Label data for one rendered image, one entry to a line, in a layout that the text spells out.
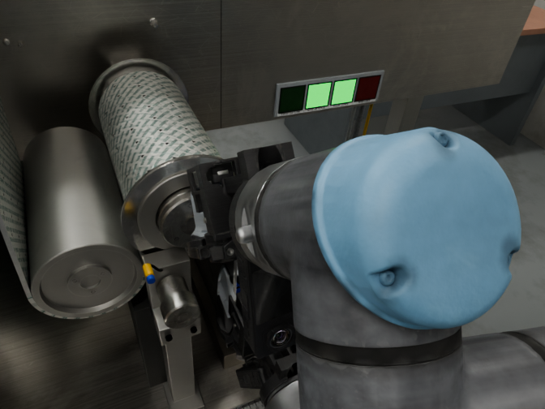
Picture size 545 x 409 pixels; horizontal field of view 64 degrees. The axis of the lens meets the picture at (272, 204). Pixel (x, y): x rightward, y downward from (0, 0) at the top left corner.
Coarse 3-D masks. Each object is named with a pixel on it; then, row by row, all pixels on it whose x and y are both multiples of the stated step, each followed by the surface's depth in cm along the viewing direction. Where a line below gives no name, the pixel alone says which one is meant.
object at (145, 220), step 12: (168, 180) 45; (180, 180) 46; (156, 192) 46; (168, 192) 46; (144, 204) 46; (156, 204) 47; (144, 216) 47; (144, 228) 48; (156, 228) 49; (156, 240) 50
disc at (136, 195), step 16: (176, 160) 45; (192, 160) 45; (208, 160) 46; (144, 176) 44; (160, 176) 45; (128, 192) 45; (144, 192) 45; (128, 208) 46; (128, 224) 47; (128, 240) 49; (144, 240) 49
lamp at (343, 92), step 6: (336, 84) 89; (342, 84) 90; (348, 84) 90; (354, 84) 91; (336, 90) 90; (342, 90) 90; (348, 90) 91; (336, 96) 91; (342, 96) 91; (348, 96) 92; (336, 102) 92; (342, 102) 92
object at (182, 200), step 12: (180, 192) 46; (168, 204) 46; (180, 204) 46; (168, 216) 46; (180, 216) 47; (192, 216) 48; (168, 228) 47; (180, 228) 48; (192, 228) 49; (168, 240) 48; (180, 240) 49
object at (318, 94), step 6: (318, 84) 87; (324, 84) 88; (330, 84) 88; (312, 90) 87; (318, 90) 88; (324, 90) 88; (312, 96) 88; (318, 96) 89; (324, 96) 89; (312, 102) 89; (318, 102) 90; (324, 102) 90; (306, 108) 89
